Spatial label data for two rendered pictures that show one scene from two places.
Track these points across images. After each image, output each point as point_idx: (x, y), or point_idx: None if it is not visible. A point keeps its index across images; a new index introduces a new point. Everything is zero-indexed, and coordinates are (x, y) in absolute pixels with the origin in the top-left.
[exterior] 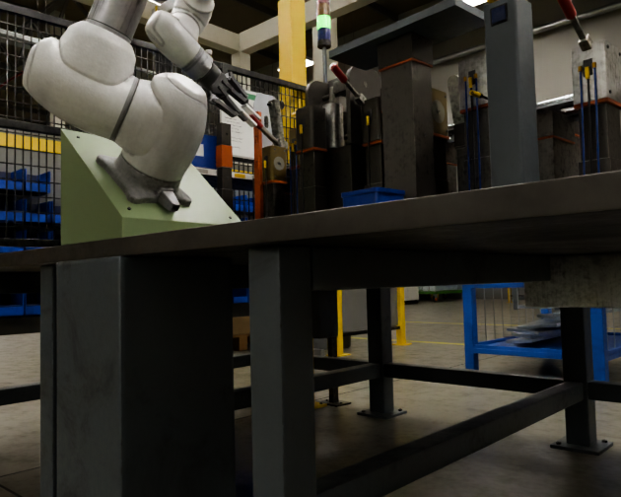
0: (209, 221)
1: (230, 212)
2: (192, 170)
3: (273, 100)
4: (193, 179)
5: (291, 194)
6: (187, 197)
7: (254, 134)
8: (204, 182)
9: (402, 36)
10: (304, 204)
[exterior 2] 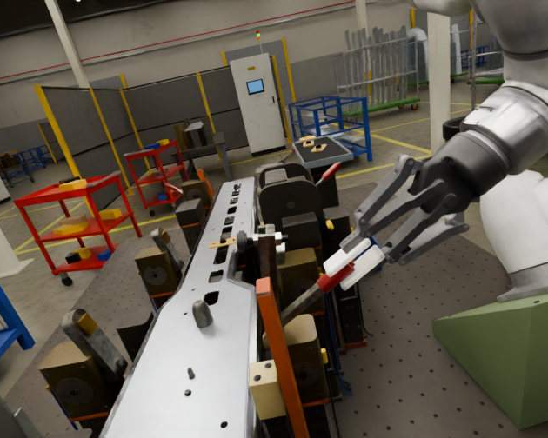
0: (476, 308)
1: (448, 317)
2: (502, 308)
3: (274, 226)
4: (497, 308)
5: (332, 339)
6: (501, 295)
7: (285, 350)
8: (481, 312)
9: None
10: (359, 303)
